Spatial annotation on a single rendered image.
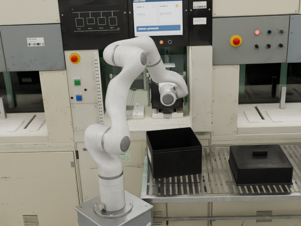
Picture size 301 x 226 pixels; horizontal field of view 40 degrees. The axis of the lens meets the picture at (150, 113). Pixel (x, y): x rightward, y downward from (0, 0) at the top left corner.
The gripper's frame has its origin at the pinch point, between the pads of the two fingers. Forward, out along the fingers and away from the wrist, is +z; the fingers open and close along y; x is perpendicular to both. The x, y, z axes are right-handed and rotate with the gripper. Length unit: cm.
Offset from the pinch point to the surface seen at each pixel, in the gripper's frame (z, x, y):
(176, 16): 1.7, 38.9, 6.3
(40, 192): 2, -76, -88
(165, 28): 1.7, 32.0, -0.3
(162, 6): 1.7, 45.0, -1.5
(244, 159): -41, -33, 40
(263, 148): -27, -33, 54
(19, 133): 7, -34, -98
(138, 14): 1.9, 40.7, -15.3
